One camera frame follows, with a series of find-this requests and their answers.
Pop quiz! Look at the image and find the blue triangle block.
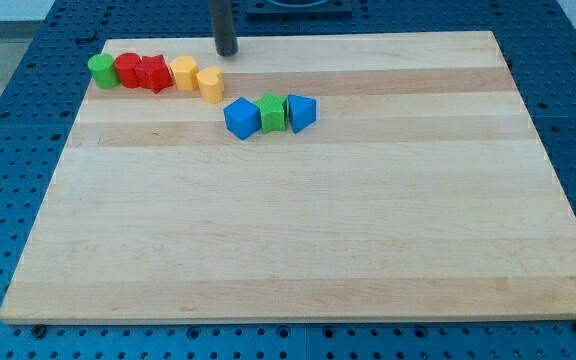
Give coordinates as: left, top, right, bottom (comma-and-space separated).
287, 94, 317, 133

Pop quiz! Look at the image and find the green star block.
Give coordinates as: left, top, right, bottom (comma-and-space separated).
254, 92, 287, 134

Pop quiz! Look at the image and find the blue cube block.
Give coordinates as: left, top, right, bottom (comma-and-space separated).
223, 97, 261, 140

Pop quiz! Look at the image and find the yellow heart block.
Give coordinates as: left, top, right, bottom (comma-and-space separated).
197, 66, 225, 104

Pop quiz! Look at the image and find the light wooden board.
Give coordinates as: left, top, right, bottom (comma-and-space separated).
0, 31, 576, 325

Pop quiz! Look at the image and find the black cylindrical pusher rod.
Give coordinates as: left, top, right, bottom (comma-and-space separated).
208, 0, 238, 57

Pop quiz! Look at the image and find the yellow hexagon block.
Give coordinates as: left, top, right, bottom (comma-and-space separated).
169, 55, 199, 91

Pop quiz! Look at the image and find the red star block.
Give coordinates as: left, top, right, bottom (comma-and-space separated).
135, 55, 173, 93

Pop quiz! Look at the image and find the red cylinder block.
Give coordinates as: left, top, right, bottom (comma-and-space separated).
113, 53, 141, 88

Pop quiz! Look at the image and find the green cylinder block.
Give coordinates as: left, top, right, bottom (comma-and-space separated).
87, 53, 120, 89

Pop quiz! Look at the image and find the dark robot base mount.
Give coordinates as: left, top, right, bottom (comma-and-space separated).
242, 0, 353, 18

